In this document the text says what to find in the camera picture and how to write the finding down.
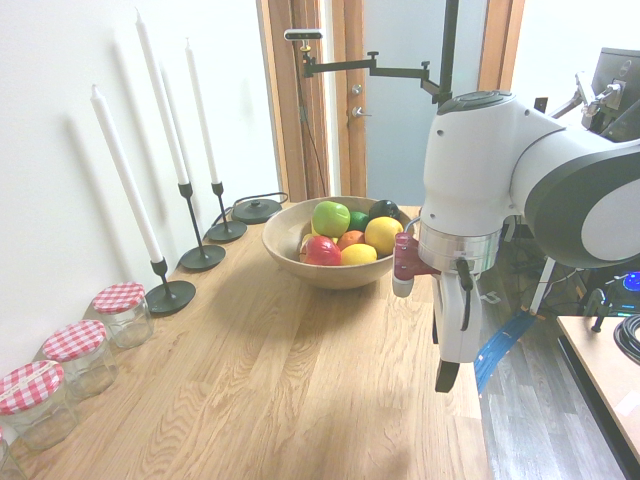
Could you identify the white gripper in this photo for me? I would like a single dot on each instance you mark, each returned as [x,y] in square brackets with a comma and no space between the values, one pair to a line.
[452,325]

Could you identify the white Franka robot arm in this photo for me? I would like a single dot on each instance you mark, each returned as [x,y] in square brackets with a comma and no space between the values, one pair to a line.
[465,165]

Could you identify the green apple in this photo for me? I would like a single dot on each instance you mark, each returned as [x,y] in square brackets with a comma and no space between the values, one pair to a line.
[331,218]

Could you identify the blue flat strip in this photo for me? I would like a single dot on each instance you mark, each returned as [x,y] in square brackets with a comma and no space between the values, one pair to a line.
[500,345]

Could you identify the yellow lemon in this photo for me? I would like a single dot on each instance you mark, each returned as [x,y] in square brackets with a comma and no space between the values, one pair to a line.
[358,254]

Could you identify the large yellow citrus fruit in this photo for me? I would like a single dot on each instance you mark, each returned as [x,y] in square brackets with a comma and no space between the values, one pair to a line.
[384,235]

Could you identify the wooden fruit bowl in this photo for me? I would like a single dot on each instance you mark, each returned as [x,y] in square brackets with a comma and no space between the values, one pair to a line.
[325,276]

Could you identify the wooden robot side table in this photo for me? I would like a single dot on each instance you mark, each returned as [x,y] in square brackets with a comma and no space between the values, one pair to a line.
[605,370]

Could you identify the black table clamp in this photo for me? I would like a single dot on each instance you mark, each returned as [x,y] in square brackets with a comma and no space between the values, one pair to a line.
[597,307]

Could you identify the orange fruit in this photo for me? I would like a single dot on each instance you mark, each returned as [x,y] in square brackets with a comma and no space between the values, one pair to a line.
[352,238]

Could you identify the dark avocado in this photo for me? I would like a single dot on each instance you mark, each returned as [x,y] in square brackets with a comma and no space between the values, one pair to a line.
[385,207]

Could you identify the green lime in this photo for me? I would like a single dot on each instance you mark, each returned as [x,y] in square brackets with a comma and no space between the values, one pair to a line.
[358,219]

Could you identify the yellow pear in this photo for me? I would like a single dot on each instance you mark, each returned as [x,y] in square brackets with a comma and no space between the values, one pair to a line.
[314,231]

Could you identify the device with blue light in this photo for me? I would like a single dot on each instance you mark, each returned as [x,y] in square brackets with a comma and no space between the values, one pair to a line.
[627,287]

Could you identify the frosted glass door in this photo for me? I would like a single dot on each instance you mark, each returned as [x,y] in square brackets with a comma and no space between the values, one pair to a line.
[400,125]

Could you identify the black candle holder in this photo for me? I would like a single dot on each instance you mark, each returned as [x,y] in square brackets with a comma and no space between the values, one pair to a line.
[202,257]
[170,297]
[227,231]

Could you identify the silver door lock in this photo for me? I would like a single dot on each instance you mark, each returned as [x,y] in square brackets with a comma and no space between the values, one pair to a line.
[356,89]

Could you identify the glass jar red checkered lid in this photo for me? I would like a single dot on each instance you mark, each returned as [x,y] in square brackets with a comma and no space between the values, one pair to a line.
[82,357]
[37,407]
[122,315]

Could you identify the black vertical stand pole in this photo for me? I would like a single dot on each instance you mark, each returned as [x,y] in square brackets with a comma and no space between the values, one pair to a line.
[450,45]

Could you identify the black computer monitor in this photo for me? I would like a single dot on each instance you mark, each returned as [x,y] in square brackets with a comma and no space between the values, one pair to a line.
[620,75]

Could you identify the medium white taper candle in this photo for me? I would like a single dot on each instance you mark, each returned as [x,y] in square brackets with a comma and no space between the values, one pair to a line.
[201,115]

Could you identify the short white taper candle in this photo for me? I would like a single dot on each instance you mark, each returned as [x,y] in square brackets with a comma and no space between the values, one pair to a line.
[125,175]

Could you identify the tallest white taper candle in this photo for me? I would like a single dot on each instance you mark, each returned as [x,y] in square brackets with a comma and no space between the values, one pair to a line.
[162,100]

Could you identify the wrist camera on red mount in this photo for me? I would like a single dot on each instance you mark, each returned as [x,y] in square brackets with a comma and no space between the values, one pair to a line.
[406,260]

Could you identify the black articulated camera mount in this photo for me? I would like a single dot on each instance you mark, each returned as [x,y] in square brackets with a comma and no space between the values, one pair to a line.
[370,67]

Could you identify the wooden door frame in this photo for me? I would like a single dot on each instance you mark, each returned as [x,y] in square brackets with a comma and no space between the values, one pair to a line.
[280,100]

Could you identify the grey exterior camera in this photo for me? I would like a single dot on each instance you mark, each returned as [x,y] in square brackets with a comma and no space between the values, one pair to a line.
[303,35]

